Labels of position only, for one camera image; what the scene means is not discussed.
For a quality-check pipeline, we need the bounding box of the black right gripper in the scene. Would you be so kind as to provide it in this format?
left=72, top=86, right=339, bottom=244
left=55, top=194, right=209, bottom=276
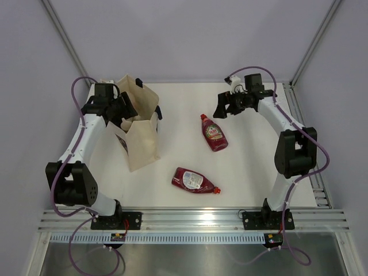
left=213, top=88, right=250, bottom=119

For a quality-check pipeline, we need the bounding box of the cream canvas tote bag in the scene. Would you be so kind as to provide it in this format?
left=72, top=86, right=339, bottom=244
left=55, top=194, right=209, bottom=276
left=107, top=75, right=162, bottom=172

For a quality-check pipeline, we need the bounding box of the red Fairy dish soap bottle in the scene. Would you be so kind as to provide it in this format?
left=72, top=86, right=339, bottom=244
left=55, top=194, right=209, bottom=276
left=201, top=114, right=228, bottom=152

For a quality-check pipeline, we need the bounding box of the red dish soap bottle back-label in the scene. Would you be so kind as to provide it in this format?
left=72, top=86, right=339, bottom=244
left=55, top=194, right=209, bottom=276
left=171, top=167, right=221, bottom=194

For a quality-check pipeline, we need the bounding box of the beige pump lotion bottle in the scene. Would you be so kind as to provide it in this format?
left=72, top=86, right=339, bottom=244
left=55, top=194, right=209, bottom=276
left=120, top=91, right=141, bottom=132

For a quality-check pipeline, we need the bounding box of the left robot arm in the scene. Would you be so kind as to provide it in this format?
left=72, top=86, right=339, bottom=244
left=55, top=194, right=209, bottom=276
left=45, top=82, right=137, bottom=230

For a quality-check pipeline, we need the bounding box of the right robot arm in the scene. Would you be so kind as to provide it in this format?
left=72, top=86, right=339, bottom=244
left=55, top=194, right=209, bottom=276
left=213, top=74, right=317, bottom=230

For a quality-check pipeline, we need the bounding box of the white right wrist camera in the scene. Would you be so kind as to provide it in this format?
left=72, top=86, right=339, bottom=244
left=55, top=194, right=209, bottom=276
left=224, top=75, right=243, bottom=94

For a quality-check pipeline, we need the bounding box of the aluminium frame post right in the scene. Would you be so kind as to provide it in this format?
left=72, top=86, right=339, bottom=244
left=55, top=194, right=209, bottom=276
left=290, top=0, right=344, bottom=87

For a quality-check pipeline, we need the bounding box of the aluminium frame post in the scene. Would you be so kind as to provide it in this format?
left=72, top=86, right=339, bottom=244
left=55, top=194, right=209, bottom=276
left=39, top=0, right=89, bottom=76
left=290, top=0, right=344, bottom=87

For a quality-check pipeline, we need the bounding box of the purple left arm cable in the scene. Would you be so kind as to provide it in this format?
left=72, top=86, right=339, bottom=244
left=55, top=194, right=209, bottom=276
left=50, top=76, right=127, bottom=274

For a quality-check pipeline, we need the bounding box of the aluminium frame post left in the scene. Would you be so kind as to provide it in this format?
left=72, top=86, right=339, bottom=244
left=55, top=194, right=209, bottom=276
left=39, top=0, right=89, bottom=76

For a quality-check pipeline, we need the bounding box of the white slotted cable duct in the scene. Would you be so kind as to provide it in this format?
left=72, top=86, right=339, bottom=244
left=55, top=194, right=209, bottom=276
left=50, top=232, right=265, bottom=244

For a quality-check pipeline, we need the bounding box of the aluminium mounting rail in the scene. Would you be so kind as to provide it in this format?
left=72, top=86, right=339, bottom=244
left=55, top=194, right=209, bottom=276
left=37, top=208, right=350, bottom=232

